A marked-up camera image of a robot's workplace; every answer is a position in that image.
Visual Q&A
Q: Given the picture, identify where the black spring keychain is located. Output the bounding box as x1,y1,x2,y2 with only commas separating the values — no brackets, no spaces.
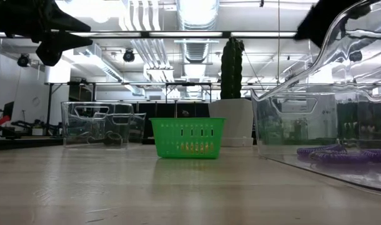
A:
102,130,121,146
106,131,125,146

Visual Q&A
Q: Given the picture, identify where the black framed background table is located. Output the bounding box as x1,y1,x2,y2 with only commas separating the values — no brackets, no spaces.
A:
45,81,216,104

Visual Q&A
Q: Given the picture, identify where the silver ventilation duct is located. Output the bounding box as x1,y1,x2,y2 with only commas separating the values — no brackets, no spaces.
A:
174,0,221,98

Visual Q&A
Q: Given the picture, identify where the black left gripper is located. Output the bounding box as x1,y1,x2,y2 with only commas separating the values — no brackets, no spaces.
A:
0,0,94,67

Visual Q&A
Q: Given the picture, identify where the black low cabinet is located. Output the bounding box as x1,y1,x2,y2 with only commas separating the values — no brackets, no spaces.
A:
132,102,210,145

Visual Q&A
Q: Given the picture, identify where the green plastic basket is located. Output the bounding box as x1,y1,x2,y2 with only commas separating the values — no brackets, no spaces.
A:
149,117,226,159

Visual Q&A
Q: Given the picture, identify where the clear plastic bin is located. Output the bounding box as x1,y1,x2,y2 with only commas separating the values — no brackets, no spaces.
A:
251,0,381,193
61,101,147,149

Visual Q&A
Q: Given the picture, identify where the black ceiling spotlight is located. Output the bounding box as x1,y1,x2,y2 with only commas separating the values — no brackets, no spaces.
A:
17,53,31,68
122,49,136,63

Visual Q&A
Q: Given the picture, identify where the black monitor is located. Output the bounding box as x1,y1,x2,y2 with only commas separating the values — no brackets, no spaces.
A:
2,101,15,121

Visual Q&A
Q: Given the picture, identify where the black table frame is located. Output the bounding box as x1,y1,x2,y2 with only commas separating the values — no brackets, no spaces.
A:
0,137,65,151

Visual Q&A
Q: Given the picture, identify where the tall green cactus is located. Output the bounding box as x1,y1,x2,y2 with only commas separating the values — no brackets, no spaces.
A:
220,36,245,100

